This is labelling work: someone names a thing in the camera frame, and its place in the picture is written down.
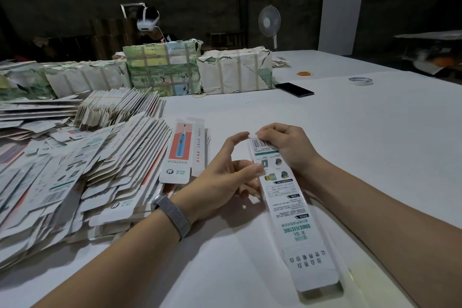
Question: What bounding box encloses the person's right hand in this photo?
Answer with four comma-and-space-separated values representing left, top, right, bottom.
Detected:
249, 123, 322, 179

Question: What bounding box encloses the person's left hand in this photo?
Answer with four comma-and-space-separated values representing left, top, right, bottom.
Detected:
171, 131, 266, 224

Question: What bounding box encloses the toothbrush carton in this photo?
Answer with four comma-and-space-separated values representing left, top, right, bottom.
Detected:
247, 137, 341, 294

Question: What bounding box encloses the fanned stack of white cartons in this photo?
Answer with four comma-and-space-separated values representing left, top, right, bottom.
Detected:
74, 88, 166, 129

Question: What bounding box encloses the pile of cartons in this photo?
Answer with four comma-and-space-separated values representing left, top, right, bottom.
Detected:
0, 88, 210, 272

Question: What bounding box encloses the person's right forearm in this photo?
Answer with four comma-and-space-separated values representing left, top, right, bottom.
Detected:
299, 156, 462, 308

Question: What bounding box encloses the person's left forearm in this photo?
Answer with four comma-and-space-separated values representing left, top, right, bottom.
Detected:
32, 210, 181, 308

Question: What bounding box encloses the grey band wristwatch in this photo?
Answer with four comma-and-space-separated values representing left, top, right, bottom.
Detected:
150, 193, 192, 240

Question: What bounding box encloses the black smartphone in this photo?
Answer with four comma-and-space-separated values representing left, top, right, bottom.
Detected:
275, 82, 315, 98

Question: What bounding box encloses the dark wooden chair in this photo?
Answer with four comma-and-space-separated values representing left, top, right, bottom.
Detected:
208, 32, 246, 49

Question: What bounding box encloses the green printed wrapped bundle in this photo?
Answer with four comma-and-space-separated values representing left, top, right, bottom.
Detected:
123, 38, 205, 97

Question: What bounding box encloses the white standing fan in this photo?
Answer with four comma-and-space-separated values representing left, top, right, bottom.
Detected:
258, 4, 282, 50

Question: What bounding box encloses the white board panel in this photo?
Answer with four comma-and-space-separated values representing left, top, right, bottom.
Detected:
318, 0, 368, 57

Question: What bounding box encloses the cluttered side table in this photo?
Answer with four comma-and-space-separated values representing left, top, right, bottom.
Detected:
393, 30, 462, 77

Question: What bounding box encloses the row of white wrapped bundles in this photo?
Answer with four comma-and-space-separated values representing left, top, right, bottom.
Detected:
0, 59, 131, 99

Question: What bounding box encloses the white strapped wrapped bundle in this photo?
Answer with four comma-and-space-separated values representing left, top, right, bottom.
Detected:
197, 46, 275, 96

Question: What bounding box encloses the white head-mounted camera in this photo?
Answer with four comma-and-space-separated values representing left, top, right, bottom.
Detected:
120, 2, 161, 32

